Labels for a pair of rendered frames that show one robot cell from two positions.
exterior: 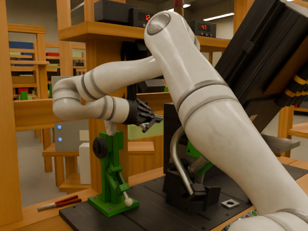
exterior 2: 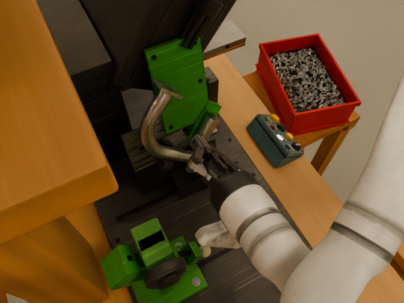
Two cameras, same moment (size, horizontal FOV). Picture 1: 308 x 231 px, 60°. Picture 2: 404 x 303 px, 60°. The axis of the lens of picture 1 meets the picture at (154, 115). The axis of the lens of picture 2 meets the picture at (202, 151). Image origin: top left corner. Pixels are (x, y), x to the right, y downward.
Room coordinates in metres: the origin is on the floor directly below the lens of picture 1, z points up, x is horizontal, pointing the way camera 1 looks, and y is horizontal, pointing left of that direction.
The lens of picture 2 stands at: (0.80, 0.30, 1.73)
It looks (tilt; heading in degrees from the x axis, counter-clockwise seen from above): 59 degrees down; 282
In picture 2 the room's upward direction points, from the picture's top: straight up
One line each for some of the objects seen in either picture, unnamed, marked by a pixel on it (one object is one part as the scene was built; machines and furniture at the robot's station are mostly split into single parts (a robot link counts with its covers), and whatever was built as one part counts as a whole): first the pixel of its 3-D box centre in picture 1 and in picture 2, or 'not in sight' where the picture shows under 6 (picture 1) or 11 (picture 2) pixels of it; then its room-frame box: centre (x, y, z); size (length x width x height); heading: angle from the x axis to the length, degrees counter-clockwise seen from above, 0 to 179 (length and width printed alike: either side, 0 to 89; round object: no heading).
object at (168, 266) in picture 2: (98, 147); (166, 275); (0.89, 0.19, 1.12); 0.07 x 0.03 x 0.08; 40
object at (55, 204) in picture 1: (59, 203); not in sight; (0.95, 0.36, 0.89); 0.16 x 0.05 x 0.01; 126
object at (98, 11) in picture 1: (116, 13); not in sight; (1.05, 0.14, 1.59); 0.15 x 0.07 x 0.07; 130
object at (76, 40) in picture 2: (199, 137); (73, 85); (1.24, -0.22, 1.07); 0.30 x 0.18 x 0.34; 130
